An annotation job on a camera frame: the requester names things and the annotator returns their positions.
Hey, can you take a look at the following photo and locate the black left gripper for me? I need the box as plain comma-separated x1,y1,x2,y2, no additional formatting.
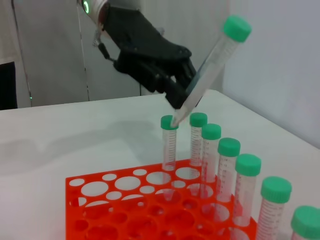
99,6,198,111

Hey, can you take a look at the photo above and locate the green-capped clear test tube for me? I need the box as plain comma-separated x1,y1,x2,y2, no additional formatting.
172,14,253,127
216,137,241,223
289,205,320,240
256,176,293,240
189,112,209,198
232,153,262,228
199,123,222,200
160,114,181,201

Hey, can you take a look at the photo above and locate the orange test tube rack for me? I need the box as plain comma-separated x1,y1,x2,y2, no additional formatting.
65,158,258,240

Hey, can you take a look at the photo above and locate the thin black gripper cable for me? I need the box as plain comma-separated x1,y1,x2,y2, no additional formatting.
92,23,120,65

